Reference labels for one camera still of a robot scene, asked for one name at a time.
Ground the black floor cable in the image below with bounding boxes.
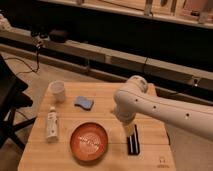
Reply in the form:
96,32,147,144
3,40,43,76

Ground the white paper cup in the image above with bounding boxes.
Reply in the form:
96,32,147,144
50,81,66,103

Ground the white tube bottle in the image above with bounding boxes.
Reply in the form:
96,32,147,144
46,106,58,143

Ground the black white striped block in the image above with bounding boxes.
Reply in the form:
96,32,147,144
127,126,140,155

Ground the black box on ledge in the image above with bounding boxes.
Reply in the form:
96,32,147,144
49,30,68,43

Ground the black office chair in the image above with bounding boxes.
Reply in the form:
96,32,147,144
0,54,35,149

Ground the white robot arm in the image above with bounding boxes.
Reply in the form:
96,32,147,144
114,75,213,141

